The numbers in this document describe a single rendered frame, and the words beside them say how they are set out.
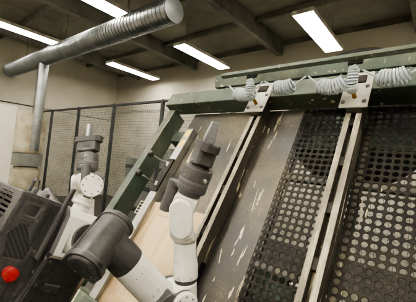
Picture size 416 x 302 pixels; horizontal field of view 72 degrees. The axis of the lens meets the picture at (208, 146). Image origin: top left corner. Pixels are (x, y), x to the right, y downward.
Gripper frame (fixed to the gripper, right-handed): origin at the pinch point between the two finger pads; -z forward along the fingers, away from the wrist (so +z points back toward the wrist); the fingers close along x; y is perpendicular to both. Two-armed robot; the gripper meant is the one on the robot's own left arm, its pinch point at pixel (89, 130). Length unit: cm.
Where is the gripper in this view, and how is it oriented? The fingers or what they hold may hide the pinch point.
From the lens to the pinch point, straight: 138.6
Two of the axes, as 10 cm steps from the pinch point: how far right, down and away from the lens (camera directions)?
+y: -1.2, -2.7, -9.6
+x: 9.9, -0.9, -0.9
